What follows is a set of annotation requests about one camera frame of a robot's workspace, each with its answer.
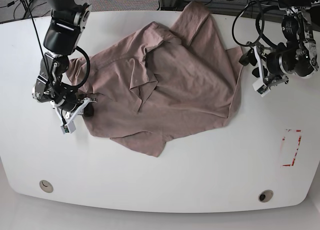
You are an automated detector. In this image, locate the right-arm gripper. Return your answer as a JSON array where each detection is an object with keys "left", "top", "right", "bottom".
[{"left": 52, "top": 94, "right": 97, "bottom": 126}]

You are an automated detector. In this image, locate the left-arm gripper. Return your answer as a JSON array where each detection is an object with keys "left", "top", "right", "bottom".
[{"left": 239, "top": 42, "right": 289, "bottom": 89}]

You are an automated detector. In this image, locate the dusty pink T-shirt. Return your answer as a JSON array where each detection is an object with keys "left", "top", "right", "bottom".
[{"left": 79, "top": 2, "right": 243, "bottom": 157}]

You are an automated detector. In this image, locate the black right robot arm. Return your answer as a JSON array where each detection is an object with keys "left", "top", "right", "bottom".
[{"left": 32, "top": 0, "right": 95, "bottom": 134}]

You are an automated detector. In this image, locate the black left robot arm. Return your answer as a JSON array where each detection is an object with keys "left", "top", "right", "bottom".
[{"left": 239, "top": 0, "right": 319, "bottom": 96}]

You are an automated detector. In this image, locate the red tape marking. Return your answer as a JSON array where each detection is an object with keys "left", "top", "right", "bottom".
[{"left": 280, "top": 129, "right": 302, "bottom": 167}]

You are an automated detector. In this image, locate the left table grommet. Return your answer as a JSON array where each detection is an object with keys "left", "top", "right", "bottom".
[{"left": 39, "top": 180, "right": 54, "bottom": 193}]

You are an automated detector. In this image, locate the table grommet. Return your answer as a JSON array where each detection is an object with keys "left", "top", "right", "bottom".
[
  {"left": 258, "top": 189, "right": 274, "bottom": 203},
  {"left": 39, "top": 180, "right": 54, "bottom": 193}
]

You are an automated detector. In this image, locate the right table grommet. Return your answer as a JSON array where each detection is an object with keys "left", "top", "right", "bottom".
[{"left": 258, "top": 189, "right": 274, "bottom": 203}]

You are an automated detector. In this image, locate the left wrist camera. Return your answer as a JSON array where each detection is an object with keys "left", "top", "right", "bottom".
[{"left": 252, "top": 78, "right": 271, "bottom": 97}]

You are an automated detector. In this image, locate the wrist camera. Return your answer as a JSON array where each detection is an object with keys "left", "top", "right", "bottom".
[
  {"left": 252, "top": 78, "right": 271, "bottom": 97},
  {"left": 60, "top": 121, "right": 76, "bottom": 134}
]

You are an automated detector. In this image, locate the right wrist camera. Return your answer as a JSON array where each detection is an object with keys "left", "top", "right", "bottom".
[{"left": 60, "top": 121, "right": 76, "bottom": 134}]

